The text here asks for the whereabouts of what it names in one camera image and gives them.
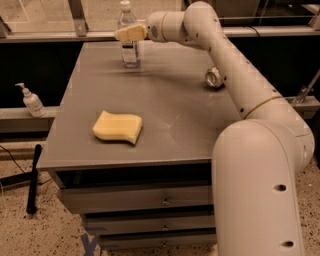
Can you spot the grey drawer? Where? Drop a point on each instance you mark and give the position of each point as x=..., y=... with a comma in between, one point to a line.
x=126, y=198
x=113, y=227
x=156, y=239

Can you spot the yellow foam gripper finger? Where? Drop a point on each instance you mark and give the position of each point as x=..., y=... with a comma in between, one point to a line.
x=132, y=32

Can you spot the bottom grey drawer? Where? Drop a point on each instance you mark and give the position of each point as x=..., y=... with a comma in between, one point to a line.
x=156, y=239

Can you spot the left metal window bracket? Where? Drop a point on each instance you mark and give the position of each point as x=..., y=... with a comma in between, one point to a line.
x=79, y=20

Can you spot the white pump dispenser bottle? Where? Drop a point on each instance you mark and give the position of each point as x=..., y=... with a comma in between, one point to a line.
x=32, y=102

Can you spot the grey drawer cabinet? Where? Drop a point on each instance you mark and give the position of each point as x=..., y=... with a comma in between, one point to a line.
x=130, y=148

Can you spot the blue tape cross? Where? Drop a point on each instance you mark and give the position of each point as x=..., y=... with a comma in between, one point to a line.
x=91, y=246

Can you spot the middle grey drawer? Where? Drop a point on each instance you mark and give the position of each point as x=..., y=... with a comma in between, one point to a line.
x=113, y=227

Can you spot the orange soda can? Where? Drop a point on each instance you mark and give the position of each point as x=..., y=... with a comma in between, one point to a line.
x=213, y=78

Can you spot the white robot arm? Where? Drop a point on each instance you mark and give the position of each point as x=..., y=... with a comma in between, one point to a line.
x=255, y=160

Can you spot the clear plastic water bottle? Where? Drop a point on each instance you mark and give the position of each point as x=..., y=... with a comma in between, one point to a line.
x=130, y=49

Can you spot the black stick tool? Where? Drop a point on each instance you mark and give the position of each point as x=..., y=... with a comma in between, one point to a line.
x=31, y=203

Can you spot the top grey drawer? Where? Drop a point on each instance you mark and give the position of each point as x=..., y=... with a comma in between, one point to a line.
x=126, y=198

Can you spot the yellow sponge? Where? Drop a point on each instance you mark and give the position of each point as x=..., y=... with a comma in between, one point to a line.
x=118, y=127

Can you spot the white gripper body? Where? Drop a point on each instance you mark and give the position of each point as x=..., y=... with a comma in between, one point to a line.
x=154, y=29

